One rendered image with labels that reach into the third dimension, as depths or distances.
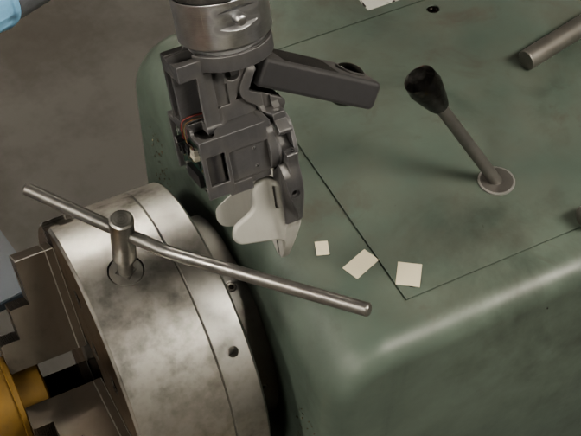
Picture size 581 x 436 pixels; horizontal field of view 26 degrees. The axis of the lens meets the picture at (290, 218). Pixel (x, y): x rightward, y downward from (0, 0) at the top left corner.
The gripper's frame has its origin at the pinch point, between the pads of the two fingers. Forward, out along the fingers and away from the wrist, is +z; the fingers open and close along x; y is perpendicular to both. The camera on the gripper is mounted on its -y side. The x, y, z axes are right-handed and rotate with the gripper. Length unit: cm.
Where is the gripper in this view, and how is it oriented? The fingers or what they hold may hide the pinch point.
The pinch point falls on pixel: (288, 239)
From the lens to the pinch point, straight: 109.3
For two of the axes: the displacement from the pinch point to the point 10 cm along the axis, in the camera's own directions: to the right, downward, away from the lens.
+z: 1.5, 8.3, 5.4
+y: -8.9, 3.4, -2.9
